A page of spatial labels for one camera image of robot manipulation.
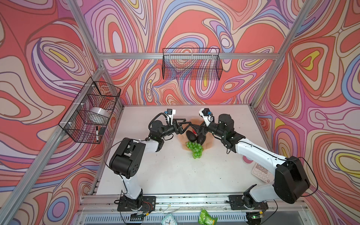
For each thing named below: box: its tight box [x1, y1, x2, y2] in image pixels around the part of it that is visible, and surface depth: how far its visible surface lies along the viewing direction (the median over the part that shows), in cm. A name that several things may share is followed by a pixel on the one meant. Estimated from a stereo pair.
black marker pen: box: [95, 125, 99, 143], surface depth 73 cm
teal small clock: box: [161, 213, 178, 225], surface depth 69 cm
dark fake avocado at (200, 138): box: [196, 134, 207, 146], surface depth 95 cm
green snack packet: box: [197, 208, 218, 225], surface depth 70 cm
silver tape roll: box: [89, 106, 111, 122], surface depth 73 cm
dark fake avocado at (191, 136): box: [185, 130, 197, 143], surface depth 96 cm
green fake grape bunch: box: [185, 141, 204, 159], surface depth 90 cm
